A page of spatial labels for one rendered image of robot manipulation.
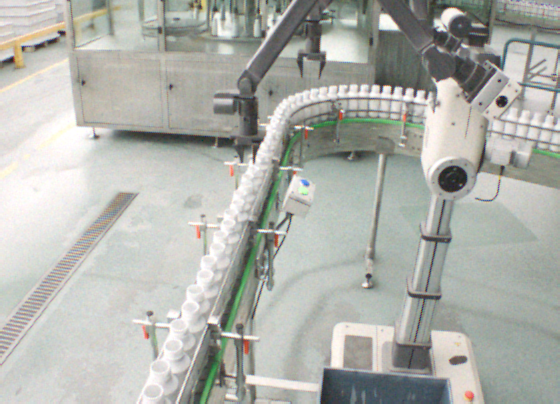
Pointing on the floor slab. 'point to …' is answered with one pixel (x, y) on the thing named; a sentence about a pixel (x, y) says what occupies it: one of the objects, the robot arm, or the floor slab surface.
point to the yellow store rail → (25, 41)
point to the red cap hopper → (532, 52)
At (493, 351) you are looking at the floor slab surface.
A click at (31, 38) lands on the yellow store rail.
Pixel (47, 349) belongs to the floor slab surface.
